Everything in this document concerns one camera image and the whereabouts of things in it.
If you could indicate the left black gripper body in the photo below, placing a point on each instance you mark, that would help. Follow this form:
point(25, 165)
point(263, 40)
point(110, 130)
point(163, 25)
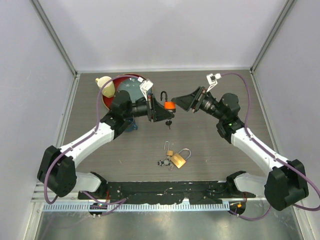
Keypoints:
point(149, 105)

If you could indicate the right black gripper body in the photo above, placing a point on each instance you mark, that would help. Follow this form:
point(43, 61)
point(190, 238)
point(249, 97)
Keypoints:
point(200, 98)

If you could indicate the orange black padlock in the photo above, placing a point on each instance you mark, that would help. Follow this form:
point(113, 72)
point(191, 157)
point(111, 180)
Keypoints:
point(168, 105)

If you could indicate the black-headed key bunch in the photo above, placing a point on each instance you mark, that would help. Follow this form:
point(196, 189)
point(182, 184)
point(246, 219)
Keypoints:
point(168, 123)

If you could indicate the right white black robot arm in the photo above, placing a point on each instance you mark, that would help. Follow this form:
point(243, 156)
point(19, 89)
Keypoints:
point(284, 182)

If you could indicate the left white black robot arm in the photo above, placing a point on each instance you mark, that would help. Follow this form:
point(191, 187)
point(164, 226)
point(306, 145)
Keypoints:
point(57, 170)

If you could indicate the blue-grey ceramic plate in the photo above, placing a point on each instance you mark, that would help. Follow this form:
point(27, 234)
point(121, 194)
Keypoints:
point(132, 86)

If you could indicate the dark blue mug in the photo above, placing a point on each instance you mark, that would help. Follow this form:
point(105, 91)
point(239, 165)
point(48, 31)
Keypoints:
point(132, 125)

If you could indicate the small brass padlock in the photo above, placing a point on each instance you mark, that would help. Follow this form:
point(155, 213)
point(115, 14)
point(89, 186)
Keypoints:
point(166, 147)

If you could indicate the red round tray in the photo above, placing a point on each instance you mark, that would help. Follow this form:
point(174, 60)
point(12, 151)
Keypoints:
point(107, 101)

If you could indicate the yellow ceramic mug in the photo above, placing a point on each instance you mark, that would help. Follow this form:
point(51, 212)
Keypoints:
point(106, 86)

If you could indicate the keys with grey charm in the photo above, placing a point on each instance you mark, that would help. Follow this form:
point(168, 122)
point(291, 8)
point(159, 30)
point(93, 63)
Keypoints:
point(167, 163)

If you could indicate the large brass padlock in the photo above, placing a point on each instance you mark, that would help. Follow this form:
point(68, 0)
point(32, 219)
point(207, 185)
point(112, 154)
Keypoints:
point(178, 160)

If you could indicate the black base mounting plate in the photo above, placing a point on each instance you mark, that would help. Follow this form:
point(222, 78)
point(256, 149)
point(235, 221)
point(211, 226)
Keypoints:
point(170, 192)

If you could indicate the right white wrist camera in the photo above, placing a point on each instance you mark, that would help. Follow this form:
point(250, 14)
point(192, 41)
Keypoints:
point(212, 80)

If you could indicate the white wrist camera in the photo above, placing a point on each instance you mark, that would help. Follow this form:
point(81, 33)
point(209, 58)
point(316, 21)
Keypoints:
point(145, 86)
point(212, 80)

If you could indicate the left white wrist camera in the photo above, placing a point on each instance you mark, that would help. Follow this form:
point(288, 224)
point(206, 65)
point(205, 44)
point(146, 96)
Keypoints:
point(145, 86)

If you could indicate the white slotted cable duct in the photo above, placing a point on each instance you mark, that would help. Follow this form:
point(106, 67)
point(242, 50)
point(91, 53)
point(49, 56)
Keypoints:
point(90, 206)

